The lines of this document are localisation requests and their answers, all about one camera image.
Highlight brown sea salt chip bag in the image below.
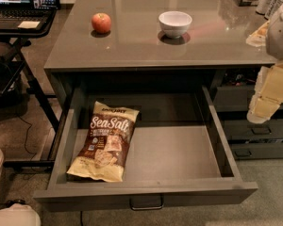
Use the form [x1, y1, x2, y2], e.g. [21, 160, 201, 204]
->
[67, 102, 139, 182]

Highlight clear plastic snack packet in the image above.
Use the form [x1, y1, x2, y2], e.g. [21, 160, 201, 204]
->
[246, 21, 270, 47]

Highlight black drawer handle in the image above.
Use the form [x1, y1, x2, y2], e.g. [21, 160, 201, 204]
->
[129, 194, 164, 211]

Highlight black rolling cart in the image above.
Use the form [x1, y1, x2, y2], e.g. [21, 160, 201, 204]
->
[0, 11, 59, 170]

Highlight closed grey drawer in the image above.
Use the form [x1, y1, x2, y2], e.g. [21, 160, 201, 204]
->
[230, 143, 283, 160]
[223, 119, 283, 140]

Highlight yellow sticky note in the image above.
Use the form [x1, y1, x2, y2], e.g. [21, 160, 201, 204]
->
[18, 21, 39, 29]

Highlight black power cable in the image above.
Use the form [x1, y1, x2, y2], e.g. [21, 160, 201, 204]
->
[15, 110, 39, 162]

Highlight black smartphone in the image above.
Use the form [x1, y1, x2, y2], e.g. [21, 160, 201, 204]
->
[31, 0, 60, 9]

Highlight white can nearest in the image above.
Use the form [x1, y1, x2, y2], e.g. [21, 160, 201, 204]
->
[265, 0, 283, 19]

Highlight closed grey lower drawer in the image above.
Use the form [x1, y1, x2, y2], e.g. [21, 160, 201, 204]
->
[230, 143, 283, 160]

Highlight grey side upper drawer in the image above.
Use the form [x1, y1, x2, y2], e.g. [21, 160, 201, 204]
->
[213, 84, 283, 113]

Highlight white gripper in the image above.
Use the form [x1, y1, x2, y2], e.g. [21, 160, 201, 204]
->
[247, 61, 283, 123]

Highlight black laptop computer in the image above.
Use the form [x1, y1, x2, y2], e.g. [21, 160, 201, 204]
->
[0, 0, 56, 33]

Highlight white ceramic bowl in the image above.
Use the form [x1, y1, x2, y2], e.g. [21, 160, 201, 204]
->
[158, 11, 192, 39]

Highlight open grey top drawer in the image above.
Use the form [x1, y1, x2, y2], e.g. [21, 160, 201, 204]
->
[34, 88, 258, 211]

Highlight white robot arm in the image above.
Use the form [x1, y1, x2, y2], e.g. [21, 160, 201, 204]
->
[247, 4, 283, 124]

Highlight closed grey middle drawer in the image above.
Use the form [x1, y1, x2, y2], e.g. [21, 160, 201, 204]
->
[223, 119, 283, 140]

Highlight red apple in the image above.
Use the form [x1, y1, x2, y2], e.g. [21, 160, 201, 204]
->
[92, 13, 111, 34]

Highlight person leg beige trousers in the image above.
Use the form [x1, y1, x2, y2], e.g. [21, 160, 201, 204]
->
[0, 142, 42, 226]

